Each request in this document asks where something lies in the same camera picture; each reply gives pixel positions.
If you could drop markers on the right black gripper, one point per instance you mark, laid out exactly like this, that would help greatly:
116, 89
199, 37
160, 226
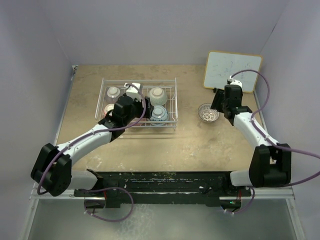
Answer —
219, 95

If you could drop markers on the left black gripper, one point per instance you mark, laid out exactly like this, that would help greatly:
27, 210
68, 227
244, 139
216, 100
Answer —
139, 104

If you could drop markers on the blue floral bowl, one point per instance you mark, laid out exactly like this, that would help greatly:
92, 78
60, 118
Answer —
158, 116

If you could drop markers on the dark purple patterned bowl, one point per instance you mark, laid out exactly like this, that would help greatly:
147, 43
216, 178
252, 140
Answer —
207, 114

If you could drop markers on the teal dash pattern bowl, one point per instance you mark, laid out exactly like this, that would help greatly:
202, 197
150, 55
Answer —
157, 96

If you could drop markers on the red flower pattern bowl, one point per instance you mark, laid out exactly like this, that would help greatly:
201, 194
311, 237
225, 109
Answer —
107, 111

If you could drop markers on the grey striped bowl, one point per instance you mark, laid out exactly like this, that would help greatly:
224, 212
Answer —
112, 94

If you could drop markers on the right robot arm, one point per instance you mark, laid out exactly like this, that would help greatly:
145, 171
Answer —
271, 161

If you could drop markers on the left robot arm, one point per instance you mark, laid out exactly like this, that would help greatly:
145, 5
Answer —
53, 167

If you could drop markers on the yellow framed whiteboard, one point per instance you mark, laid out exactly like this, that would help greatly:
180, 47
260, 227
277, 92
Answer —
223, 66

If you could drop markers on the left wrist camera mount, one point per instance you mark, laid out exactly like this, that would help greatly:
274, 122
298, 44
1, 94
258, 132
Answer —
134, 91

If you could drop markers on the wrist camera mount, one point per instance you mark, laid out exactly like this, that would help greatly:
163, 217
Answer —
233, 81
134, 91

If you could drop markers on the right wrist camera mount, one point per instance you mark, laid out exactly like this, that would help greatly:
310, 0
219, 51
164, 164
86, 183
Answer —
233, 81

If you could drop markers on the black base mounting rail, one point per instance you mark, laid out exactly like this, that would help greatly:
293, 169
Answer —
209, 188

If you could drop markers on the aluminium extrusion frame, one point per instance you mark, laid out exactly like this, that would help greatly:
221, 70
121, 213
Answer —
260, 193

